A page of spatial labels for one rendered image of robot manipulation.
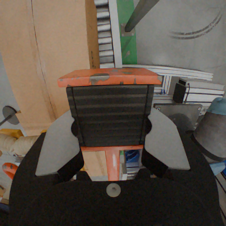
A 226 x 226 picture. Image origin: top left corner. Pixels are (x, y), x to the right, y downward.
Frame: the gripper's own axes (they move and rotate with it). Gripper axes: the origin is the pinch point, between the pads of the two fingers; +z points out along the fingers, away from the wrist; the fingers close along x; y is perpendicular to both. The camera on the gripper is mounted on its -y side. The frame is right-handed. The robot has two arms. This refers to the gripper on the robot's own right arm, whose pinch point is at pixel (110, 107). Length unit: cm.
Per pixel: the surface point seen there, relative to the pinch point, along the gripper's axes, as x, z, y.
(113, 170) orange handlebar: 0.0, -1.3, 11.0
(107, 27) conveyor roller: -1, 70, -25
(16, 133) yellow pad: -31.2, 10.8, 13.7
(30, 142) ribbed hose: -19.4, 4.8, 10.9
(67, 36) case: -14.8, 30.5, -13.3
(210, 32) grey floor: 138, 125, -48
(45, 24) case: -22.7, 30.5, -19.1
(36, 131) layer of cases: -85, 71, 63
